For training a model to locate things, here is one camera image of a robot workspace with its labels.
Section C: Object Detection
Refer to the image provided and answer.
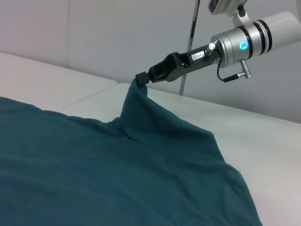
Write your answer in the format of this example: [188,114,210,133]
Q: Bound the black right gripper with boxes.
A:
[135,43,222,86]

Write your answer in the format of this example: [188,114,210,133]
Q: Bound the teal blue shirt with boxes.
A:
[0,79,265,226]

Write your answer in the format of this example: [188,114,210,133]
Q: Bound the right gripper cable with plug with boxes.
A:
[216,59,253,83]

